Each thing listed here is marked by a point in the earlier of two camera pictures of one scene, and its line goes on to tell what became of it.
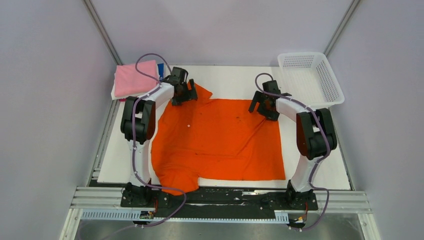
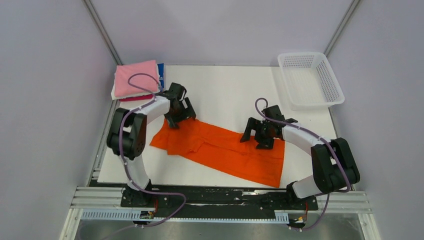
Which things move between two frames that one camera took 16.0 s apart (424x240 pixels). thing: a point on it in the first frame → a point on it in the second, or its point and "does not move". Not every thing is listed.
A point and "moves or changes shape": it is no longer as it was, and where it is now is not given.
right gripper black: (260, 97) → (252, 124)
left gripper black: (190, 95) → (187, 113)
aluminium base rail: (104, 203) does not move
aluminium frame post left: (94, 15) does not move
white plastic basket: (308, 77) does not move
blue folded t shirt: (161, 71) does not move
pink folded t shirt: (127, 80) does not move
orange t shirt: (215, 139) moves or changes shape
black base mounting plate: (216, 202) does not move
